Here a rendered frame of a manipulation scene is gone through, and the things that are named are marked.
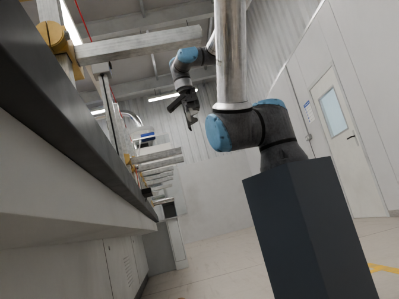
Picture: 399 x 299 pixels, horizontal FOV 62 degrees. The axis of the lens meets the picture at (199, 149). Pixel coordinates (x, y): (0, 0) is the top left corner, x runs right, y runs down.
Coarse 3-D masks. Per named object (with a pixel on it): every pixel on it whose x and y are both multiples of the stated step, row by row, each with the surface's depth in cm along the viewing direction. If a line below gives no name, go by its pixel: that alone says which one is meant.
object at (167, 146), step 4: (160, 144) 444; (164, 144) 445; (168, 144) 445; (144, 148) 441; (148, 148) 441; (152, 148) 442; (156, 148) 442; (160, 148) 443; (164, 148) 443; (168, 148) 444; (136, 152) 438; (140, 152) 439; (144, 152) 439; (148, 152) 440; (152, 152) 440; (156, 160) 438; (160, 160) 439; (144, 164) 436; (156, 168) 436
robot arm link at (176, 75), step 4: (172, 60) 169; (172, 64) 169; (172, 68) 168; (172, 72) 170; (176, 72) 167; (180, 72) 166; (188, 72) 170; (172, 76) 170; (176, 76) 167; (180, 76) 167; (184, 76) 167; (188, 76) 168
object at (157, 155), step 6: (168, 150) 162; (174, 150) 163; (180, 150) 163; (138, 156) 160; (144, 156) 161; (150, 156) 161; (156, 156) 161; (162, 156) 161; (168, 156) 163; (132, 162) 159; (138, 162) 160
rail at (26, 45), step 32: (0, 0) 24; (0, 32) 23; (32, 32) 31; (0, 64) 24; (32, 64) 29; (0, 96) 29; (32, 96) 30; (64, 96) 39; (32, 128) 37; (64, 128) 39; (96, 128) 58; (96, 160) 57; (128, 192) 103
